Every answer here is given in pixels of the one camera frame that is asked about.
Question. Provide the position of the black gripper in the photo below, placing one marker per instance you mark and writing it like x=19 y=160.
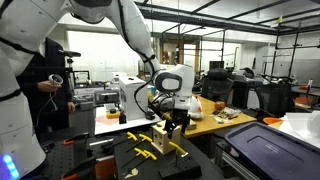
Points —
x=180 y=116

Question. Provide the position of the wooden shape sorter box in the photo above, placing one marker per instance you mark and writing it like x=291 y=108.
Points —
x=160 y=140

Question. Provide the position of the white handheld controller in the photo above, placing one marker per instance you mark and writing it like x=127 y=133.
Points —
x=56 y=79

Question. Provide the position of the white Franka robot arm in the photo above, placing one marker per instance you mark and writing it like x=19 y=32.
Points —
x=136 y=33

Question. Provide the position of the small tan box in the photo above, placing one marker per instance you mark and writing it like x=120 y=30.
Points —
x=192 y=125

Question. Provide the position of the black wedge hex key stand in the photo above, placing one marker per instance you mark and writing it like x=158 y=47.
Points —
x=181 y=170

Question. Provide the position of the white box with black print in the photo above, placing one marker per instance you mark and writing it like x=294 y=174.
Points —
x=130 y=96

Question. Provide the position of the grey electronics box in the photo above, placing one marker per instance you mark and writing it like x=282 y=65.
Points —
x=106 y=97

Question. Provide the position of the operator left hand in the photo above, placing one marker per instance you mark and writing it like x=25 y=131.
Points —
x=71 y=106

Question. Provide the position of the operator right hand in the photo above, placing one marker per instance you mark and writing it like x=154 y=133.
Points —
x=46 y=86

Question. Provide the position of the light wooden desk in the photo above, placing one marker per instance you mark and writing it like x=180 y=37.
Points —
x=213 y=123

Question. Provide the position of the yellow block on mat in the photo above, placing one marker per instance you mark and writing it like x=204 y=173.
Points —
x=150 y=155

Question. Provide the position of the brown round object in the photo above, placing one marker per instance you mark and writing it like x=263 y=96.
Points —
x=220 y=106

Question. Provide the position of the clear plastic bags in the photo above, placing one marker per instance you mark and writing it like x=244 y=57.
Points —
x=228 y=113

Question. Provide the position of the small black block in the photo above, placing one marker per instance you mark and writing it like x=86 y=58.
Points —
x=122 y=118

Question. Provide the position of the black highback office chair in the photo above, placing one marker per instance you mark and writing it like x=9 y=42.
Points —
x=216 y=85

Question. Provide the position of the yellow and black tape roll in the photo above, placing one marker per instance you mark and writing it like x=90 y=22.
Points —
x=113 y=115

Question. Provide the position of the black cabinet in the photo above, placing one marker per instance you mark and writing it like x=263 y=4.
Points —
x=240 y=95

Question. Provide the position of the white table board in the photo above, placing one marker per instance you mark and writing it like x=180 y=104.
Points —
x=106 y=125

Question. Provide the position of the small black monitor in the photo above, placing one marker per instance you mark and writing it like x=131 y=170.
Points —
x=216 y=65

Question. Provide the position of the silver metal rod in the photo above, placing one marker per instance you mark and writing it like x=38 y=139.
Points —
x=101 y=142

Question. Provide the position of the orange bowl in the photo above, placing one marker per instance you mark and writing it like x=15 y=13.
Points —
x=271 y=121

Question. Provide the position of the navy plastic tote lid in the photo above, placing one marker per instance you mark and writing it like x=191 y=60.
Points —
x=273 y=153

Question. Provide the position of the black mesh chair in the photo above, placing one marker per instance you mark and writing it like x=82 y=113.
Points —
x=275 y=98

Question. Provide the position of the black orange bar clamp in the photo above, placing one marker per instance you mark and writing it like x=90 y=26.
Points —
x=68 y=142
x=83 y=164

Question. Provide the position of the white plastic sheet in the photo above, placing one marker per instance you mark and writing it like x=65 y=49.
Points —
x=300 y=126

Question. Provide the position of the black vertical pole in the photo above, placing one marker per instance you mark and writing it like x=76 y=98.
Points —
x=274 y=50
x=293 y=50

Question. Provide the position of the person in dark jacket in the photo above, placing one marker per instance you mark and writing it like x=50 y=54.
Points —
x=50 y=73

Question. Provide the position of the aluminium table frame rail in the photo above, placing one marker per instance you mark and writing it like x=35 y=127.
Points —
x=233 y=163

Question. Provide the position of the black open frame machine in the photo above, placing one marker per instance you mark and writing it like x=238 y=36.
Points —
x=81 y=71

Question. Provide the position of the black ceiling frame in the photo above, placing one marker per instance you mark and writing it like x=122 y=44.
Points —
x=216 y=22

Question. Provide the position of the black camera tripod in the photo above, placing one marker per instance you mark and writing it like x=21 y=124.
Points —
x=70 y=76

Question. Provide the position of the black bar camera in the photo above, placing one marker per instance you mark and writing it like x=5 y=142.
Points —
x=71 y=53

